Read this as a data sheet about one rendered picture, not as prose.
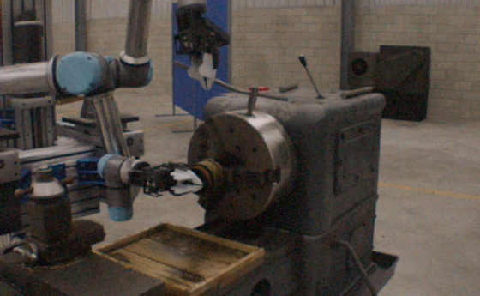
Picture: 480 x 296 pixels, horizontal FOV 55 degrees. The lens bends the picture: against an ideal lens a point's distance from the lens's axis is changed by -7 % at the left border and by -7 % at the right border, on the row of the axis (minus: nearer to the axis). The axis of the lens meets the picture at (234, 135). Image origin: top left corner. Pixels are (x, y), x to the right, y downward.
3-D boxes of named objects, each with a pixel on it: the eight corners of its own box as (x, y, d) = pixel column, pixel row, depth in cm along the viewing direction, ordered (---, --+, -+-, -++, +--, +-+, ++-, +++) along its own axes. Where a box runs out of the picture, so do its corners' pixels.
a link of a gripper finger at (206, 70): (195, 91, 125) (190, 54, 124) (210, 89, 129) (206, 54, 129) (205, 89, 123) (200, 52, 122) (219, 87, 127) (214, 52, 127)
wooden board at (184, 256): (165, 232, 150) (165, 220, 149) (264, 262, 129) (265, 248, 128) (88, 263, 126) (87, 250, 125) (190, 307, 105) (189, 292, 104)
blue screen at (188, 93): (154, 116, 1021) (153, 2, 980) (192, 114, 1045) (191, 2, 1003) (200, 159, 634) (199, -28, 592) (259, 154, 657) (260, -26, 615)
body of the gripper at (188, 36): (175, 57, 125) (169, 11, 124) (197, 57, 132) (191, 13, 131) (197, 52, 120) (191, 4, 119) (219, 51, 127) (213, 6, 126)
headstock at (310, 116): (283, 173, 220) (284, 86, 213) (384, 190, 192) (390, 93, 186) (195, 208, 173) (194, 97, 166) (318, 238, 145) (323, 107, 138)
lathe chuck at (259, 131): (197, 187, 162) (216, 95, 152) (275, 230, 146) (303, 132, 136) (178, 193, 155) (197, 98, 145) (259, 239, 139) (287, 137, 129)
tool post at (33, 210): (57, 227, 109) (54, 186, 107) (76, 236, 105) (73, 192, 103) (30, 237, 103) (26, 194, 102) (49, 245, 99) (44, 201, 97)
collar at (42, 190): (51, 186, 108) (50, 173, 107) (71, 192, 103) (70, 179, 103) (21, 194, 101) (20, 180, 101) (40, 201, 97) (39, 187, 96)
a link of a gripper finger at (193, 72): (186, 92, 127) (182, 57, 126) (201, 90, 131) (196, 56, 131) (195, 91, 125) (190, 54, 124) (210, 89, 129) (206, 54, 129)
